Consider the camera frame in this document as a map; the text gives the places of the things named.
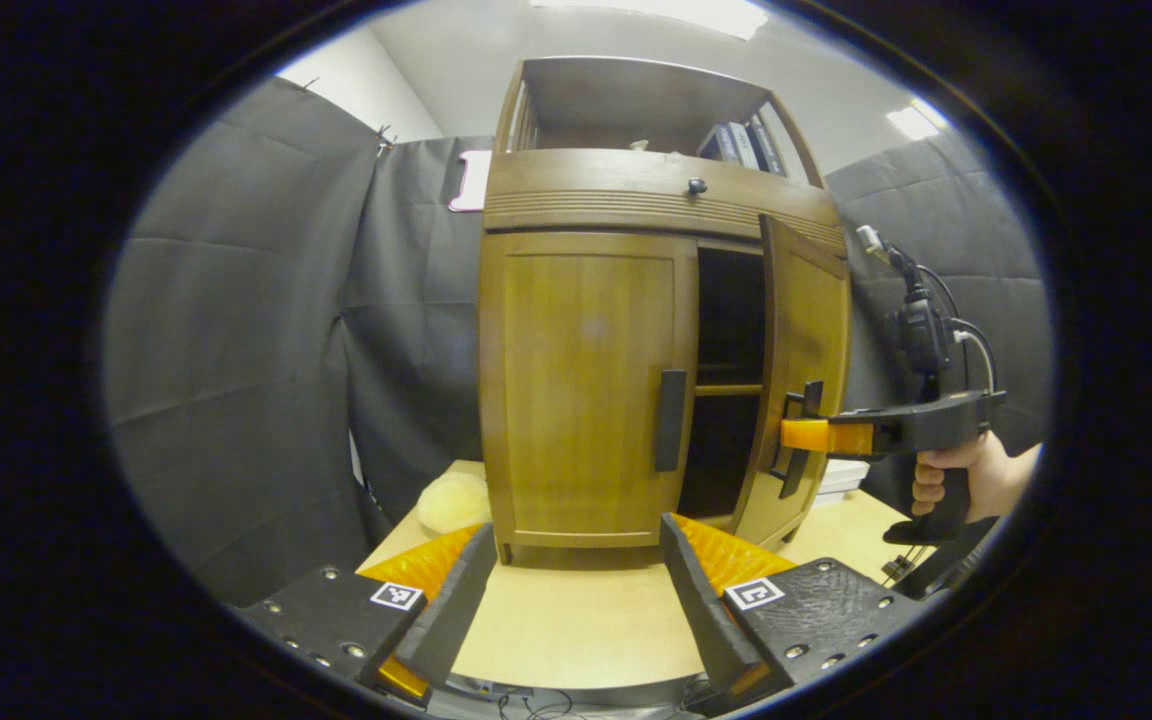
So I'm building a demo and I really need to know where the small ceiling light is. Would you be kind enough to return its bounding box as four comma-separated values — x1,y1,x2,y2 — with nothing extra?
886,98,949,141

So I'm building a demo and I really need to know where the cream plush toy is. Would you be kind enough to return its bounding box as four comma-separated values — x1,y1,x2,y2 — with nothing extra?
416,472,492,536

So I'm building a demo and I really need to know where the black door handle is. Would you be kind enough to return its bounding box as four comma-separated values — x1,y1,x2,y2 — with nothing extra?
774,380,825,499
654,370,687,473

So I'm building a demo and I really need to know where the white cardboard box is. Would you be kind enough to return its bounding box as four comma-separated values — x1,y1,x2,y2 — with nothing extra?
816,458,872,506

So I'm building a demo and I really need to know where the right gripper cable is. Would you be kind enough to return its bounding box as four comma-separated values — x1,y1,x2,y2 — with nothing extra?
856,225,999,396

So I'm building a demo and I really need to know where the wooden cabinet drawer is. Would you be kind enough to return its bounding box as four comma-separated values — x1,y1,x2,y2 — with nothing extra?
483,148,847,256

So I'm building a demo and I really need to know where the black book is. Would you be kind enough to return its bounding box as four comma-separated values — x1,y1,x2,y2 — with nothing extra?
746,118,787,176

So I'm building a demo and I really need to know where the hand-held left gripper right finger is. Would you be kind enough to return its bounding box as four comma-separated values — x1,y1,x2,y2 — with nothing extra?
660,512,927,706

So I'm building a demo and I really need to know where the brown wooden double-door shoe cabinet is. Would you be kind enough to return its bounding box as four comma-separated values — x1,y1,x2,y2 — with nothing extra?
476,55,852,571

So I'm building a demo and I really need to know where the black backdrop cloth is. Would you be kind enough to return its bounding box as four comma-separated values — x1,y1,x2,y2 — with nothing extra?
101,75,1052,606

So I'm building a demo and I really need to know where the wooden shoe cabinet door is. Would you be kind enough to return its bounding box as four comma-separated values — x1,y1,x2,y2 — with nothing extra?
479,232,699,549
731,213,852,551

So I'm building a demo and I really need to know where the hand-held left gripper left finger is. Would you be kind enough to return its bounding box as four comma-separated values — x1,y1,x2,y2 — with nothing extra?
236,522,499,706

